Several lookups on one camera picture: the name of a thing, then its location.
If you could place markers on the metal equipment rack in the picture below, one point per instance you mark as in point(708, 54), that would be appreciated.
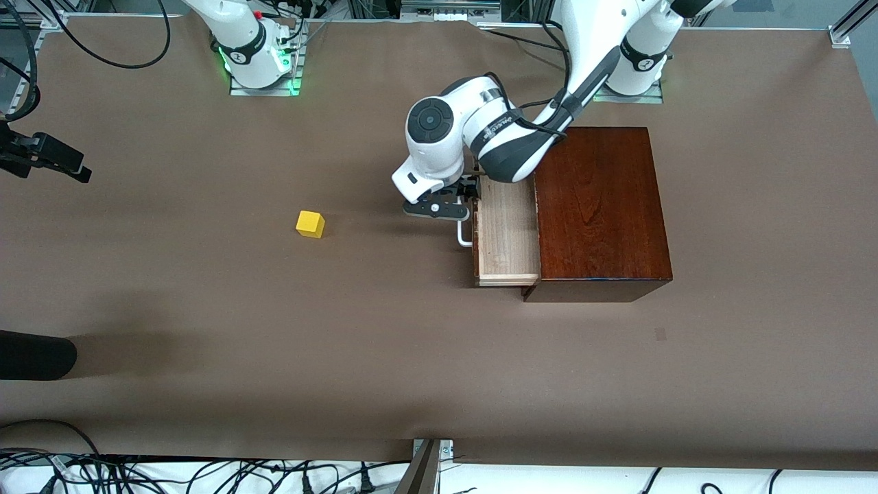
point(449, 10)

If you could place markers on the aluminium frame corner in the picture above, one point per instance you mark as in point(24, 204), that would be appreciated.
point(840, 36)

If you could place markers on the dark brown wooden cabinet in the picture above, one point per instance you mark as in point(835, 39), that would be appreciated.
point(603, 219)

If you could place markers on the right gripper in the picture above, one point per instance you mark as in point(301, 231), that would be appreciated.
point(42, 151)

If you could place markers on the black ribbed foam cylinder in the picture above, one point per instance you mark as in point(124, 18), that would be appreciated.
point(34, 355)

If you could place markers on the yellow wooden cube block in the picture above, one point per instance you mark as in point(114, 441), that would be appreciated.
point(310, 224)

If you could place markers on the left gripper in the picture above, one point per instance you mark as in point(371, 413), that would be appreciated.
point(468, 189)

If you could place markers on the aluminium frame bar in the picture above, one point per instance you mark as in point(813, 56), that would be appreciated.
point(55, 20)

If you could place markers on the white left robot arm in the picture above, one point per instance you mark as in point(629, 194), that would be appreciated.
point(446, 151)

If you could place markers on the silver table bracket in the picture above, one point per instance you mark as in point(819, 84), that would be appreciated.
point(447, 449)

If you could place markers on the aluminium frame rail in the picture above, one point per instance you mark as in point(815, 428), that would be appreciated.
point(14, 96)

